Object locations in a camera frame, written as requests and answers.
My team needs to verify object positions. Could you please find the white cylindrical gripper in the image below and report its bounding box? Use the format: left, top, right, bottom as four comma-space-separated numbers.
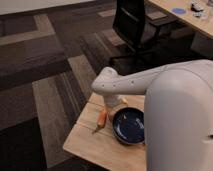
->
104, 95, 128, 115

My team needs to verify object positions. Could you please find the orange pepper with green stem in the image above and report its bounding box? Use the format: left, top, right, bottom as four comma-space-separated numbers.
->
93, 108, 107, 133

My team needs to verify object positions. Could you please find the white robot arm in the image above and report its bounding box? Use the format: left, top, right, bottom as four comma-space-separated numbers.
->
92, 60, 213, 171

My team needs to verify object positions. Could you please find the dark blue bowl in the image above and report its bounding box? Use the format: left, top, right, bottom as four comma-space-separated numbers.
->
112, 107, 145, 145

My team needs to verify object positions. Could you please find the black office chair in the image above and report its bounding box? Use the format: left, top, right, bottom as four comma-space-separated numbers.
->
109, 0, 175, 73

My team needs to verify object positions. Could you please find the blue round disc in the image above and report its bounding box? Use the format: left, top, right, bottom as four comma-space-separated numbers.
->
172, 8, 186, 14

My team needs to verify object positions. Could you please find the small grey clutter object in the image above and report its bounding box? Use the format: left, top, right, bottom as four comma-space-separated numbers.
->
193, 12, 203, 18

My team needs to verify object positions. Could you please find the small white grey object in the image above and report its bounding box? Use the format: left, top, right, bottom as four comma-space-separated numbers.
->
191, 2, 204, 11

